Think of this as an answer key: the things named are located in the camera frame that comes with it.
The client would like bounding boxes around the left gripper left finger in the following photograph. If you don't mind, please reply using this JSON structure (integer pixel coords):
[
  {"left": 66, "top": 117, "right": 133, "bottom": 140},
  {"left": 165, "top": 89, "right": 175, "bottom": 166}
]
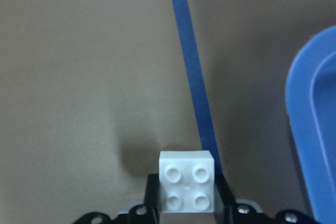
[{"left": 143, "top": 174, "right": 161, "bottom": 223}]

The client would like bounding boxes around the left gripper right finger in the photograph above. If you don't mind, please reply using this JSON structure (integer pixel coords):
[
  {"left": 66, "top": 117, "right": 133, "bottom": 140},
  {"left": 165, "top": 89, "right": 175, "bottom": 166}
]
[{"left": 214, "top": 174, "right": 236, "bottom": 224}]

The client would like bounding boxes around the blue plastic tray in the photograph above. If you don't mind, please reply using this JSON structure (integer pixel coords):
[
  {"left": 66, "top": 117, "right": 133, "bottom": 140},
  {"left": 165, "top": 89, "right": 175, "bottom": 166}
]
[{"left": 285, "top": 26, "right": 335, "bottom": 223}]

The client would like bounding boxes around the white block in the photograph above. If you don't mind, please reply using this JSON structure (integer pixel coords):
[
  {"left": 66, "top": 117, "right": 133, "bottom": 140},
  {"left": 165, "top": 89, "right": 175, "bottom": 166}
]
[{"left": 159, "top": 151, "right": 215, "bottom": 214}]

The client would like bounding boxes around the brown paper table cover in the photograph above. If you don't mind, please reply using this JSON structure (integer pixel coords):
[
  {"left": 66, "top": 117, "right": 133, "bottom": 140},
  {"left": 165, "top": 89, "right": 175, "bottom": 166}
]
[{"left": 1, "top": 0, "right": 335, "bottom": 223}]

